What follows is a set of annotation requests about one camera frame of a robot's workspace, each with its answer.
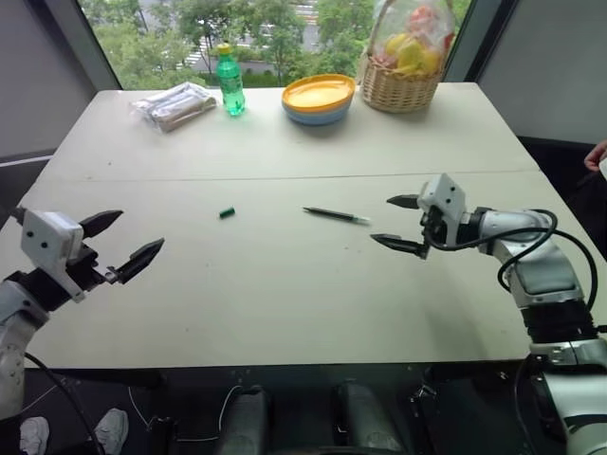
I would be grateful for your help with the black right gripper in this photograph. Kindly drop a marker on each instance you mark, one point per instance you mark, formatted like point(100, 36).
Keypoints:
point(436, 230)

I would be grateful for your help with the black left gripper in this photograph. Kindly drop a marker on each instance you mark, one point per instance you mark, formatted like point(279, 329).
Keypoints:
point(87, 270)

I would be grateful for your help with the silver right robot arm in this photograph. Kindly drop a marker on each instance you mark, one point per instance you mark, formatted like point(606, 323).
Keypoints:
point(540, 275)

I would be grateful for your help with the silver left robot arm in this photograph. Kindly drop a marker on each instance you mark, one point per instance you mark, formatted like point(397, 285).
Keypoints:
point(12, 303)

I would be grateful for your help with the black uncapped pen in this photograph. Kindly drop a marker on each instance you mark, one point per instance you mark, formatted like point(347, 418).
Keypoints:
point(332, 214)

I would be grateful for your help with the green pen cap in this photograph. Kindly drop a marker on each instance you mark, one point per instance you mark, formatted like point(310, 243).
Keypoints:
point(227, 212)

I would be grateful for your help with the bystander bare hand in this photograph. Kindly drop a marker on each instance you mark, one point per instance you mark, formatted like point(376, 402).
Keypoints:
point(594, 156)

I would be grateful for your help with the wicker basket with wrapped fruit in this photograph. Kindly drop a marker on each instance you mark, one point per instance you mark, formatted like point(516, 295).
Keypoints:
point(403, 87)

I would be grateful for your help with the blue bowl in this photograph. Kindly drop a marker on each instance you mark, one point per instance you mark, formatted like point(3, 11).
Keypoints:
point(313, 117)

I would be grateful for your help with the clear plastic bag package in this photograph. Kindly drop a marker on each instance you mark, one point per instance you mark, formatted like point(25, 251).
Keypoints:
point(173, 106)

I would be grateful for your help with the white sneaker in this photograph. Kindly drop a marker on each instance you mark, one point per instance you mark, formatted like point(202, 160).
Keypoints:
point(113, 426)
point(35, 433)

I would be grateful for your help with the green plastic bottle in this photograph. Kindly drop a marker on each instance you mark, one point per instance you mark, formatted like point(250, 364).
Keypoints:
point(231, 87)

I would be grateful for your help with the dark rounded shape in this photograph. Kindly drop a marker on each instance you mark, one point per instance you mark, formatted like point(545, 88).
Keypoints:
point(244, 422)
point(362, 417)

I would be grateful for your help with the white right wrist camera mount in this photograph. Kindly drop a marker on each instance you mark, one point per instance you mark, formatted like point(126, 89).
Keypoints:
point(446, 196)

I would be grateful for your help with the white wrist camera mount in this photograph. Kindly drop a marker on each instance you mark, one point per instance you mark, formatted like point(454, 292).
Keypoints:
point(446, 196)
point(47, 237)

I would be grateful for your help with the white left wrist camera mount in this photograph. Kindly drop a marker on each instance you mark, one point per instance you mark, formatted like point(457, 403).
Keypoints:
point(47, 237)

